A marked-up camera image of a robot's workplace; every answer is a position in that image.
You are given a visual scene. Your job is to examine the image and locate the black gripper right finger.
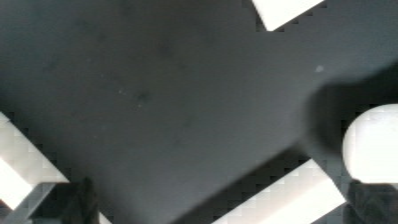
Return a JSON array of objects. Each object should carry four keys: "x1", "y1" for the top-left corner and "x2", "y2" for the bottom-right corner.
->
[{"x1": 343, "y1": 180, "x2": 398, "y2": 224}]

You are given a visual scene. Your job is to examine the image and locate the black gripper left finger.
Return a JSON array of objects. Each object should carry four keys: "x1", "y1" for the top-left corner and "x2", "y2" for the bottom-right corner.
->
[{"x1": 2, "y1": 178, "x2": 98, "y2": 224}]

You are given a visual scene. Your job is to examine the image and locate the white lamp bulb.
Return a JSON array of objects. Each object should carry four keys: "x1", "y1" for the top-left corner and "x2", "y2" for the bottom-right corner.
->
[{"x1": 343, "y1": 104, "x2": 398, "y2": 183}]

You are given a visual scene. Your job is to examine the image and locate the white marker sheet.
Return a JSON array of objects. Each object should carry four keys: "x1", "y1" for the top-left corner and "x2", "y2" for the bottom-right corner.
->
[{"x1": 250, "y1": 0, "x2": 325, "y2": 31}]

